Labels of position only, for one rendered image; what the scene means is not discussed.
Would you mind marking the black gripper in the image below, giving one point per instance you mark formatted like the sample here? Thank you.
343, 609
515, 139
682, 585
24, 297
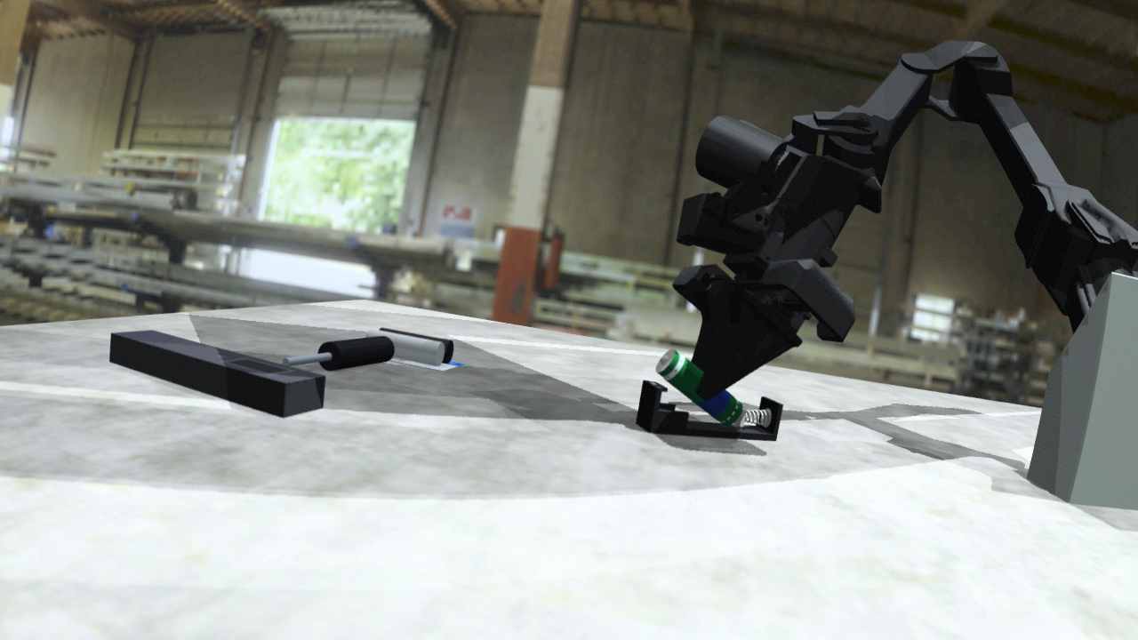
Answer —
750, 320

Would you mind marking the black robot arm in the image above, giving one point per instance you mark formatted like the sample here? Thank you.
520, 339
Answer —
1072, 242

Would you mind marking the green cylindrical battery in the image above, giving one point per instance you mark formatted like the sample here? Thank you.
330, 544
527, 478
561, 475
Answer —
685, 376

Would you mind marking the black battery holder with spring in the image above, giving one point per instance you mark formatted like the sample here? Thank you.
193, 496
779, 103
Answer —
661, 418

